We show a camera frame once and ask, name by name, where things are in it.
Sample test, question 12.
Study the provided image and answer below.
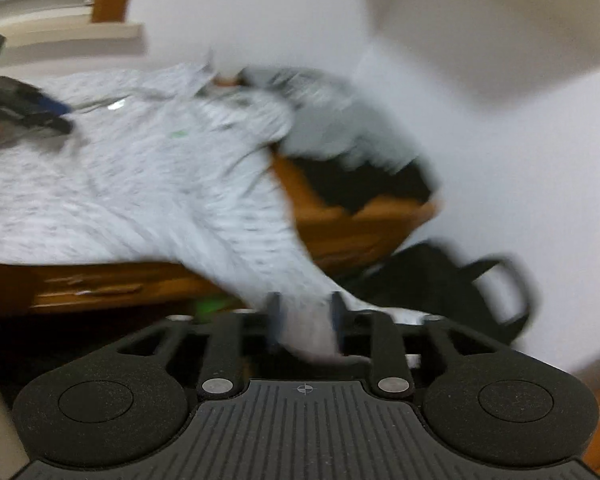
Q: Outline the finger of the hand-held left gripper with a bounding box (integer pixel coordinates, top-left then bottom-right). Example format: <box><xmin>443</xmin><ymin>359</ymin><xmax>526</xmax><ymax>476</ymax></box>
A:
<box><xmin>27</xmin><ymin>87</ymin><xmax>75</xmax><ymax>136</ymax></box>

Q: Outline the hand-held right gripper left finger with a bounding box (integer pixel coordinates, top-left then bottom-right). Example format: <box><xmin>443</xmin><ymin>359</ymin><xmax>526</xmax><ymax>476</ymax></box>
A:
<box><xmin>115</xmin><ymin>292</ymin><xmax>283</xmax><ymax>402</ymax></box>

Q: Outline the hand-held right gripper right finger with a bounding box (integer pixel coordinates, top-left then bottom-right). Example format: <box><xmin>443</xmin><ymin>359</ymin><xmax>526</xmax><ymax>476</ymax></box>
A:
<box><xmin>331</xmin><ymin>291</ymin><xmax>501</xmax><ymax>402</ymax></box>

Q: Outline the white patterned shirt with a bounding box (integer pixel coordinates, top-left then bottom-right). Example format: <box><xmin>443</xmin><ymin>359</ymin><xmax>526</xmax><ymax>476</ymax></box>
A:
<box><xmin>0</xmin><ymin>62</ymin><xmax>431</xmax><ymax>366</ymax></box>

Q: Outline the beige window sill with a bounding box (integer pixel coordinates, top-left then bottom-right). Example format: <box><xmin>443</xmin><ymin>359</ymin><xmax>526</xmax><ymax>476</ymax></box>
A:
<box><xmin>0</xmin><ymin>22</ymin><xmax>148</xmax><ymax>68</ymax></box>

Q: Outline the wooden desk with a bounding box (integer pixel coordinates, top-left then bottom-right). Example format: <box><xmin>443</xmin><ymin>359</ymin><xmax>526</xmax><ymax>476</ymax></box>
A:
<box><xmin>0</xmin><ymin>150</ymin><xmax>441</xmax><ymax>321</ymax></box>

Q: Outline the black bag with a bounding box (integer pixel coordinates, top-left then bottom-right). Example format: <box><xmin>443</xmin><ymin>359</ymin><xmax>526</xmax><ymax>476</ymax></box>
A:
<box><xmin>345</xmin><ymin>240</ymin><xmax>536</xmax><ymax>346</ymax></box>

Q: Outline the black folded garment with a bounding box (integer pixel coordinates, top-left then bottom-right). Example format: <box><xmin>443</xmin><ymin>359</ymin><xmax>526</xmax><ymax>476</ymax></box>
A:
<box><xmin>300</xmin><ymin>155</ymin><xmax>441</xmax><ymax>213</ymax></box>

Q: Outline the grey printed sweatshirt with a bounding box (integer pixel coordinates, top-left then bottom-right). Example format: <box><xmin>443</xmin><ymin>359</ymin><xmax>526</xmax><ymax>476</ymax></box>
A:
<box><xmin>240</xmin><ymin>65</ymin><xmax>421</xmax><ymax>171</ymax></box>

